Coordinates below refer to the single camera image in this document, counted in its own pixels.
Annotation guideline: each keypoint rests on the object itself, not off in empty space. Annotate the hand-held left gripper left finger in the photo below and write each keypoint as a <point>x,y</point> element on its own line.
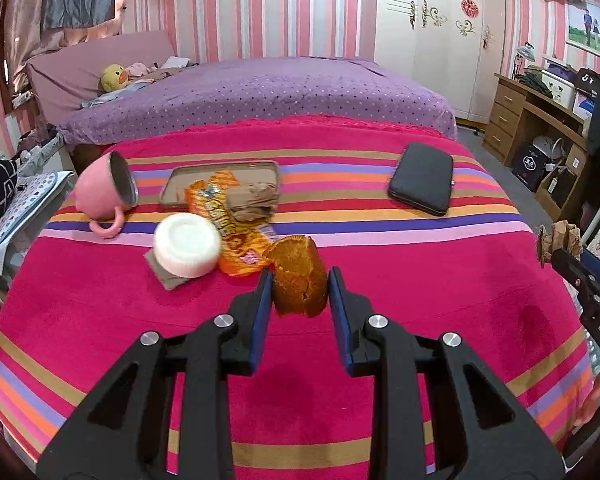
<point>261,320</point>

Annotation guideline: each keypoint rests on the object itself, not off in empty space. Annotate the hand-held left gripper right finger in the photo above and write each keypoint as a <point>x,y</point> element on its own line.
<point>341,320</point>

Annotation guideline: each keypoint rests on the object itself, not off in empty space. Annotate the light blue plastic basket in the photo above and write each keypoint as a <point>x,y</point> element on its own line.
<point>592,357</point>

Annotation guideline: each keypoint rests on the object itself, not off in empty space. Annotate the brown paper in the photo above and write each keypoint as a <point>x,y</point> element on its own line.
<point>560,237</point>

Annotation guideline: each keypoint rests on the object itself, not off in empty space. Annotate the brown bread piece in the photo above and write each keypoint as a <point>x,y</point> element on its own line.
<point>297,280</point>

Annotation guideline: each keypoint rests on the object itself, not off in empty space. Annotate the red striped blanket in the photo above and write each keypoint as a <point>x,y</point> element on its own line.
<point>405,285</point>

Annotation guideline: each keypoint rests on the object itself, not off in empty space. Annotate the orange snack wrapper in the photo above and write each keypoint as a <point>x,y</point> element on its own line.
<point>232,242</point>

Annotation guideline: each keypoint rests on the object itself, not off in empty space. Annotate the white round bowl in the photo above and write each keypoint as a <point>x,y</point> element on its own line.
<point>187,245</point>

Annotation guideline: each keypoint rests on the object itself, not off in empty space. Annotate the brown cloth under bowl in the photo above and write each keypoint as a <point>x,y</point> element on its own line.
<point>164,276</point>

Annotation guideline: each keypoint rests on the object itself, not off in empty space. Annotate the black paper bag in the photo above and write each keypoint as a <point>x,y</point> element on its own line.
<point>530,166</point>

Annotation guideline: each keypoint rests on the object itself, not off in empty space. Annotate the folded brown cloth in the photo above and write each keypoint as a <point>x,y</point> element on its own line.
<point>252,202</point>

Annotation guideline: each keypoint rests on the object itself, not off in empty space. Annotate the white fan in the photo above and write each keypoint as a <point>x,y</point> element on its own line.
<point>549,147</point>

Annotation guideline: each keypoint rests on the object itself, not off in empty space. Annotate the brown tray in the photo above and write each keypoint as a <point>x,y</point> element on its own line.
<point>180,182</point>

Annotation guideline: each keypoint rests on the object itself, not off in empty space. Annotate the black zip case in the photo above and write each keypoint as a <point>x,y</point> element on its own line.
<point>422,177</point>

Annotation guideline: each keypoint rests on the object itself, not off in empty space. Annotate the wooden desk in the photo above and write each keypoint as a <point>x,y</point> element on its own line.
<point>507,110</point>

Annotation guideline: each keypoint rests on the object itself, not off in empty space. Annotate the white storage box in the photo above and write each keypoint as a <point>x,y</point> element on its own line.
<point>560,89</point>

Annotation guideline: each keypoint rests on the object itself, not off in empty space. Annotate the black bag white print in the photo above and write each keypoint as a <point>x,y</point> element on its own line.
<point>587,82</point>

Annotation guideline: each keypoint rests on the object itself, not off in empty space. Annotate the dark green cloth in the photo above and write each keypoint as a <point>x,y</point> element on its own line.
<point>535,80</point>

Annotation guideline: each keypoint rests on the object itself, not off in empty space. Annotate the purple box lid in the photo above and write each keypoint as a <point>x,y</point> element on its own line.
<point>560,65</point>

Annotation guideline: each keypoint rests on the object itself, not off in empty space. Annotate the pink mug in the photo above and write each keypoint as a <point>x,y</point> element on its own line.
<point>97,190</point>

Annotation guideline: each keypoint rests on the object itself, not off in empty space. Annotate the desk lamp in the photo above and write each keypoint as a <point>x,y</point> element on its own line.
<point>523,55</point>

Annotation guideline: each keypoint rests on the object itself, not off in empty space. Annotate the purple dotted bedspread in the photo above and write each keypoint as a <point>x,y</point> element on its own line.
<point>260,90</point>

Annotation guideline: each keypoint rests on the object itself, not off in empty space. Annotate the white wardrobe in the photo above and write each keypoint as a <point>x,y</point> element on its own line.
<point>440,60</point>

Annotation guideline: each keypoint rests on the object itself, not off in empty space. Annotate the dotted bedding package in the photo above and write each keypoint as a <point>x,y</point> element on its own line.
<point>20,210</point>

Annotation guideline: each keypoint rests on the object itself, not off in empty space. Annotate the pile of clothes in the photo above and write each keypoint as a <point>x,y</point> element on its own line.
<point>152,67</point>

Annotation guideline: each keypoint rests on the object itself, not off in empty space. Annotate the yellow duck plush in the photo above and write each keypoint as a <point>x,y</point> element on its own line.
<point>114,77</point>

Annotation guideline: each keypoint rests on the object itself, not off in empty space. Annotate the red round paper decal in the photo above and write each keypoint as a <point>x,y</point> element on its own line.
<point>469,7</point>

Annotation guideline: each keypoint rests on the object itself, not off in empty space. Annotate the pink headboard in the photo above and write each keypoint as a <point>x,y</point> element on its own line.
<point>70,70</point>

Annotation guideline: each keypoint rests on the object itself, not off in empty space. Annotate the power strip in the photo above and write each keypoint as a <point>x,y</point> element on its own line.
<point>22,99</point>

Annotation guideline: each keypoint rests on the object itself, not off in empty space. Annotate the pink satin curtain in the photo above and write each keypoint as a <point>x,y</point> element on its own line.
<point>27,20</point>

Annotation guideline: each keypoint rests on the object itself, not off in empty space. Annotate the wall poster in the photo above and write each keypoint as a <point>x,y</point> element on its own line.
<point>587,25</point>

